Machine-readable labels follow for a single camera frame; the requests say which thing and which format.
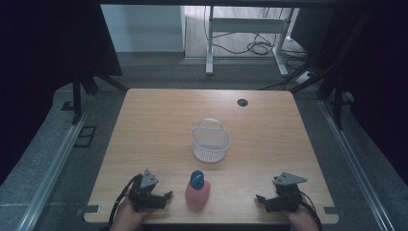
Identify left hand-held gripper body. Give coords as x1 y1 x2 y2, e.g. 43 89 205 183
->
128 168 163 214

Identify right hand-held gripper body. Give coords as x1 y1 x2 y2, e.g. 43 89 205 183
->
272 171 308 214

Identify pink bottle with blue cap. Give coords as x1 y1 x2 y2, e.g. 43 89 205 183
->
185 169 212 208

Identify white plastic basket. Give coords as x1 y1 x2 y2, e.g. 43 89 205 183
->
191 117 232 164

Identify person's right hand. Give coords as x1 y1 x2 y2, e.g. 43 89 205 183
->
282 205 319 231

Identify person's left hand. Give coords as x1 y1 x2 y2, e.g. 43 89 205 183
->
110 196 152 231

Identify black metal stand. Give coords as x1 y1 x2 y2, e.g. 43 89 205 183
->
71 72 130 125
290 13 370 131

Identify white power strip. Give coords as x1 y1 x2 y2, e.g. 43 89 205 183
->
294 70 314 86

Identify black curtain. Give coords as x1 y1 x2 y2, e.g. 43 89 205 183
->
0 0 123 187
316 0 408 188

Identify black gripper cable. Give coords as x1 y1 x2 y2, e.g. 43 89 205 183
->
108 173 143 227
298 190 323 231

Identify aluminium rail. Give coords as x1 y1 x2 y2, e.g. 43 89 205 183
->
319 99 396 231
14 95 94 231

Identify black floor bracket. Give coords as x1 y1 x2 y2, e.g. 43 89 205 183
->
73 125 97 149
60 100 76 112

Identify black floor cables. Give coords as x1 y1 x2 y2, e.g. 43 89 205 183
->
211 6 310 70

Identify white metal desk frame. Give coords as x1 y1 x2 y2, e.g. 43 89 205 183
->
205 5 294 78

